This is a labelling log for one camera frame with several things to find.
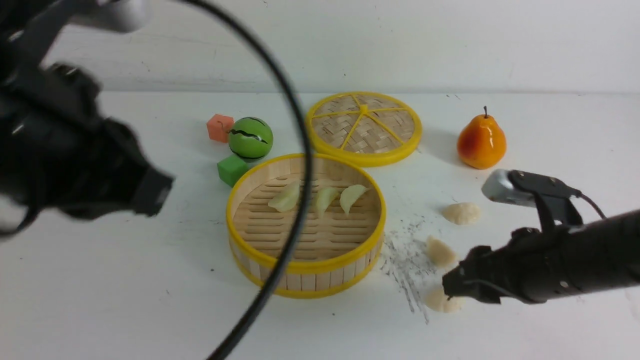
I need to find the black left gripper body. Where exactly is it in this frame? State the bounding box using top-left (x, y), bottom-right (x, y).
top-left (1, 63), bottom-right (174, 223)

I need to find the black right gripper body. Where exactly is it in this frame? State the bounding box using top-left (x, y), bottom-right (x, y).
top-left (442, 227), bottom-right (546, 305)

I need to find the white dumpling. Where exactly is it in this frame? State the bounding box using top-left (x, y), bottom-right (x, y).
top-left (425, 235), bottom-right (458, 269)
top-left (425, 287), bottom-right (465, 313)
top-left (441, 202), bottom-right (482, 226)

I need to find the pale green dumpling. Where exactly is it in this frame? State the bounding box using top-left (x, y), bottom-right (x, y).
top-left (314, 187), bottom-right (340, 219)
top-left (339, 184), bottom-right (368, 215)
top-left (267, 179), bottom-right (301, 213)

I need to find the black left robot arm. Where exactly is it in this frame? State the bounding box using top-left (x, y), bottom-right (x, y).
top-left (1, 0), bottom-right (174, 230)

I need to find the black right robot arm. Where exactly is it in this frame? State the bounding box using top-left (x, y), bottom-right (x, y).
top-left (442, 210), bottom-right (640, 305)

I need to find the yellow-rimmed bamboo steamer tray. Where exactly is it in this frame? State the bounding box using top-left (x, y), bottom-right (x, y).
top-left (226, 153), bottom-right (387, 299)

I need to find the yellow-rimmed woven steamer lid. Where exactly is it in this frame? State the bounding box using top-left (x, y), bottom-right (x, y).
top-left (306, 91), bottom-right (423, 167)

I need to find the orange yellow toy pear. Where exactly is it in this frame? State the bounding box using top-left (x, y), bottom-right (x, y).
top-left (457, 105), bottom-right (508, 170)

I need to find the orange foam cube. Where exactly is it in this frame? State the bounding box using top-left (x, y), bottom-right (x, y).
top-left (206, 113), bottom-right (235, 144)

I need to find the green foam cube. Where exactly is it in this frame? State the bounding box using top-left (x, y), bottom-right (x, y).
top-left (216, 154), bottom-right (249, 188)

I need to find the green toy watermelon ball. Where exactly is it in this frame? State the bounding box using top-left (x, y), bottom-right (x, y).
top-left (228, 117), bottom-right (274, 162)

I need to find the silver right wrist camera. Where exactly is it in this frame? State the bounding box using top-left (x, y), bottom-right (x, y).
top-left (481, 169), bottom-right (537, 208)

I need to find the black cable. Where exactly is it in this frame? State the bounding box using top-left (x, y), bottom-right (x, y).
top-left (175, 0), bottom-right (315, 360)

